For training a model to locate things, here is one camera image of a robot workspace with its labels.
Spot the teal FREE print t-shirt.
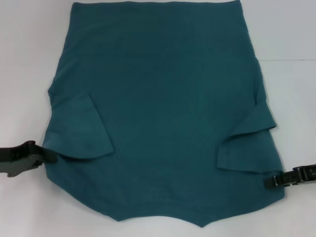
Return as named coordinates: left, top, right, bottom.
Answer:
left=41, top=0, right=287, bottom=221

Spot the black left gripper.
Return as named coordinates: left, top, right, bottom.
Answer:
left=0, top=140, right=58, bottom=178

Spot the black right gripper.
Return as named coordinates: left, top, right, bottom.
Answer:
left=264, top=163, right=316, bottom=190

